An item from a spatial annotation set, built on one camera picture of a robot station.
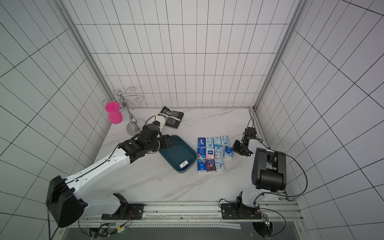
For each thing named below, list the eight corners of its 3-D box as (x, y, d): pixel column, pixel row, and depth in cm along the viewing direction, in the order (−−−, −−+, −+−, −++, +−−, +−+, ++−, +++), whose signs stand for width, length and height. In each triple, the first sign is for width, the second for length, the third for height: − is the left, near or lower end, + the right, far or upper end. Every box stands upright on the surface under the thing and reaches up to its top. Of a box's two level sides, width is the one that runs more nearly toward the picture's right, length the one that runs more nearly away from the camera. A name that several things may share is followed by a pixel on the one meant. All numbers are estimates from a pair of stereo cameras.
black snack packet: (154, 121, 114) (154, 119, 112) (164, 108, 123) (163, 106, 121) (176, 128, 109) (176, 126, 107) (184, 114, 118) (184, 112, 116)
